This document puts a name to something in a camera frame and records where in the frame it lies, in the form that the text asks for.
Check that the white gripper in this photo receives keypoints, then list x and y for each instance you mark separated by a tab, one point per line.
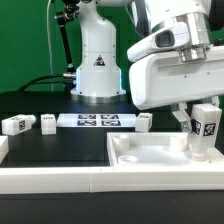
162	79

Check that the white square table top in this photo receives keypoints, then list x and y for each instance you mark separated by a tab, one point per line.
156	149

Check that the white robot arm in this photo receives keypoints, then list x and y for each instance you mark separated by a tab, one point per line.
98	77

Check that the white U-shaped obstacle fence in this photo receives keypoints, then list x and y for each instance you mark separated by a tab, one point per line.
108	179

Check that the white marker base plate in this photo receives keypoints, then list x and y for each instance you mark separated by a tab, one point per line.
96	120

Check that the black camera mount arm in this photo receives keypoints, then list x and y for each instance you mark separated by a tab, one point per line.
62	18

